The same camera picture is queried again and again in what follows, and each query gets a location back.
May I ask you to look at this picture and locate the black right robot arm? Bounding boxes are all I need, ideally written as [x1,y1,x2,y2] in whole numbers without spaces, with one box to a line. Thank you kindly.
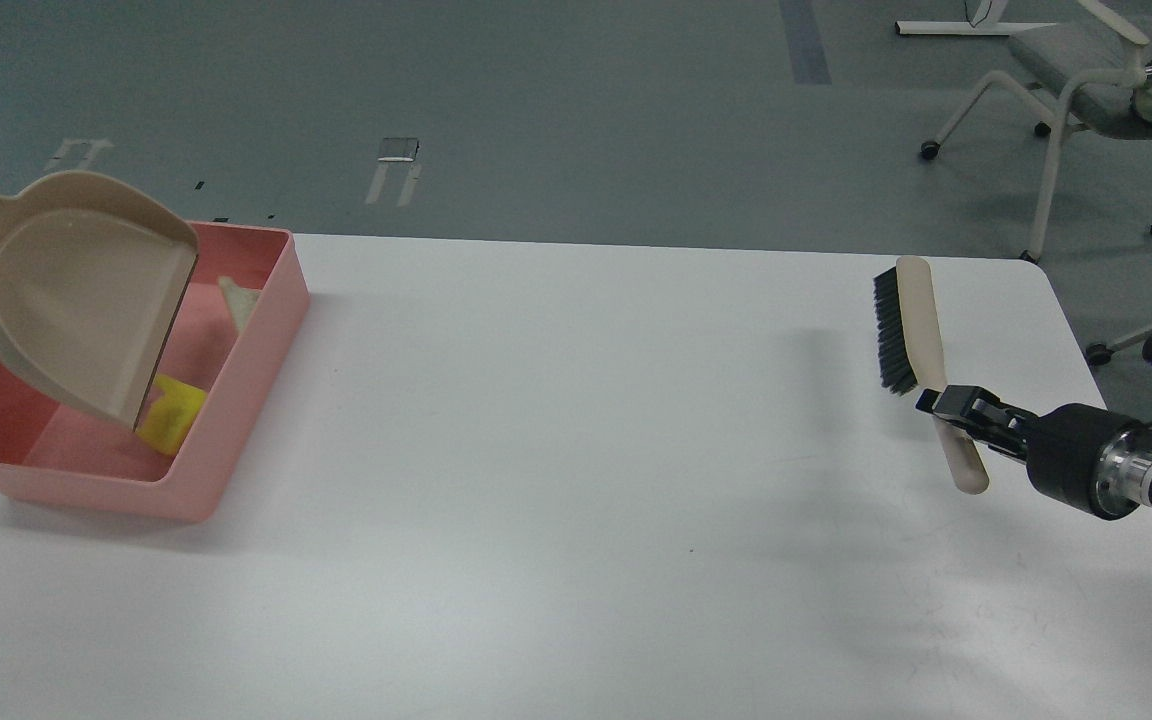
[916,336,1152,521]

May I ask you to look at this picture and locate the grey white office chair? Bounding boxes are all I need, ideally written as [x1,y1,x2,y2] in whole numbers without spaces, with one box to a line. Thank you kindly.
[920,0,1152,366]

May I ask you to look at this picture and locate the pink plastic bin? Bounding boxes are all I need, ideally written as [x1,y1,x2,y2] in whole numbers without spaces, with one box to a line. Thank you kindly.
[0,223,310,521]

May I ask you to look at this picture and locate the white desk base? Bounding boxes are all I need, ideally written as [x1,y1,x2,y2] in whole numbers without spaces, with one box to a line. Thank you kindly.
[893,1,1053,37]

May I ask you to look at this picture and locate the yellow sponge piece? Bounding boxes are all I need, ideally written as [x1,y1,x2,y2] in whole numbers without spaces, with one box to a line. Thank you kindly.
[134,373,207,457]

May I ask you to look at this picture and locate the metal floor socket plate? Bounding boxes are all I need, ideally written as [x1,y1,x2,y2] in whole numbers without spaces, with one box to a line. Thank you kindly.
[376,136,420,162]

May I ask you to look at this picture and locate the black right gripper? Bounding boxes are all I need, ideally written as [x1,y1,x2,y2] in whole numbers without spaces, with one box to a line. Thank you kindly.
[915,386,1152,520]

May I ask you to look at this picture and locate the beige plastic dustpan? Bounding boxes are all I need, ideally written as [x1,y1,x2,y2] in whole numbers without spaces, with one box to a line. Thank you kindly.
[0,170,200,429]

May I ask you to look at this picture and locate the beige hand brush black bristles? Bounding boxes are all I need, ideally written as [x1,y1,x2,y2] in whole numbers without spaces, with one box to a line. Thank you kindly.
[873,255,990,495]

